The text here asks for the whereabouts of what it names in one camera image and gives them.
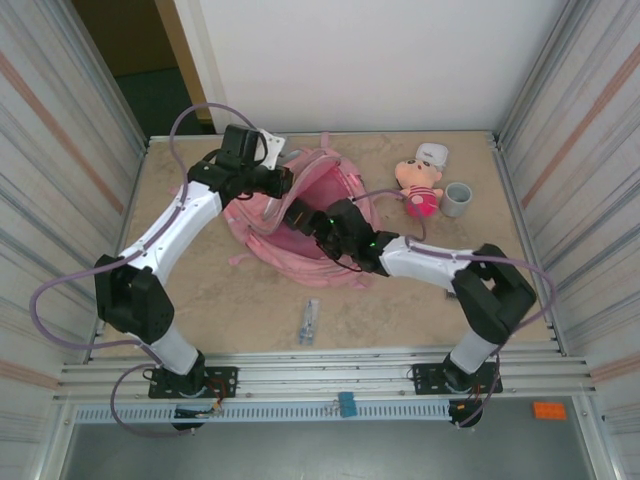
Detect pink school backpack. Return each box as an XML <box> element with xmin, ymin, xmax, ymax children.
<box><xmin>168</xmin><ymin>132</ymin><xmax>382</xmax><ymax>294</ymax></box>

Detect clear compass case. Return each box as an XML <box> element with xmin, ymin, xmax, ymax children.
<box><xmin>298</xmin><ymin>298</ymin><xmax>321</xmax><ymax>346</ymax></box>

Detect plush doll with white hat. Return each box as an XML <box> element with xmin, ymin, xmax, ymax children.
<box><xmin>394</xmin><ymin>143</ymin><xmax>449</xmax><ymax>219</ymax></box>

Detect grey cup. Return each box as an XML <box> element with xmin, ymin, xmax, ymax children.
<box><xmin>439</xmin><ymin>182</ymin><xmax>474</xmax><ymax>219</ymax></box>

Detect blue binder clip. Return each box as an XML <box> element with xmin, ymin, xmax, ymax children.
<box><xmin>324</xmin><ymin>392</ymin><xmax>357</xmax><ymax>419</ymax></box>

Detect brown wooden door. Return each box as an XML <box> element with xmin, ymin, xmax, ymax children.
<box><xmin>73</xmin><ymin>0</ymin><xmax>211</xmax><ymax>121</ymax></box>

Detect orange toy brick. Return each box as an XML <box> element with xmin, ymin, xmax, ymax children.
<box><xmin>532</xmin><ymin>401</ymin><xmax>569</xmax><ymax>422</ymax></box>

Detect aluminium table rail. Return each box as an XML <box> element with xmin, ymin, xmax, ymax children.
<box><xmin>57</xmin><ymin>344</ymin><xmax>599</xmax><ymax>404</ymax></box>

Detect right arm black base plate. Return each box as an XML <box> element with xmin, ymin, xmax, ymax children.
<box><xmin>409</xmin><ymin>360</ymin><xmax>502</xmax><ymax>397</ymax></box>

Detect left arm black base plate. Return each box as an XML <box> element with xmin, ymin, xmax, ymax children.
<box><xmin>148</xmin><ymin>366</ymin><xmax>239</xmax><ymax>401</ymax></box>

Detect perforated cable tray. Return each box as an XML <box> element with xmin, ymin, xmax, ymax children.
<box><xmin>72</xmin><ymin>403</ymin><xmax>454</xmax><ymax>424</ymax></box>

